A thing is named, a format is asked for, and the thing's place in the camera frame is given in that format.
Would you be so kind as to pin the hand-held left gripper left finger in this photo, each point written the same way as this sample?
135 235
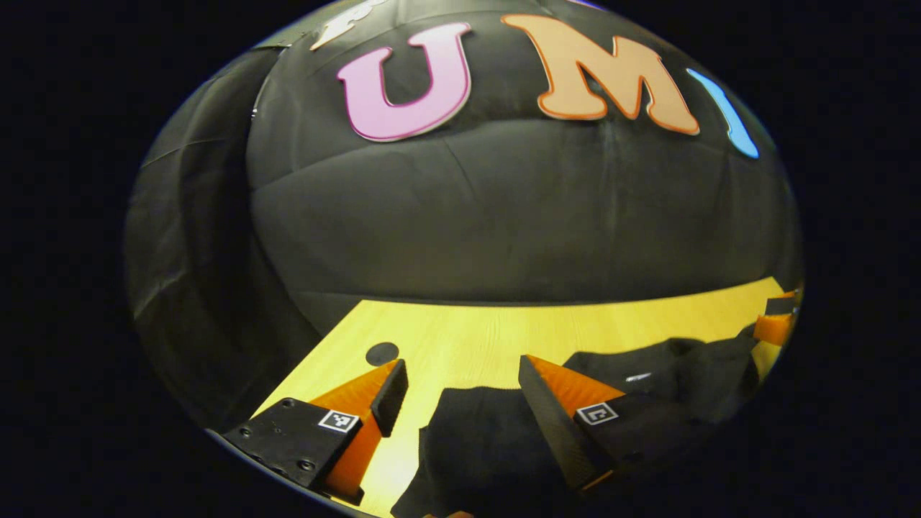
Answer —
391 396

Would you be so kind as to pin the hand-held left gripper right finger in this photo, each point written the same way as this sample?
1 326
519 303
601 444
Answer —
557 432

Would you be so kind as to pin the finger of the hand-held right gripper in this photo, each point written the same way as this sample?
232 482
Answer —
783 303
773 329

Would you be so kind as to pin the black garment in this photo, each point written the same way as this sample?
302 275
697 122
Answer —
489 453

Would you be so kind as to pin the black backdrop cloth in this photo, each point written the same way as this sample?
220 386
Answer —
504 208

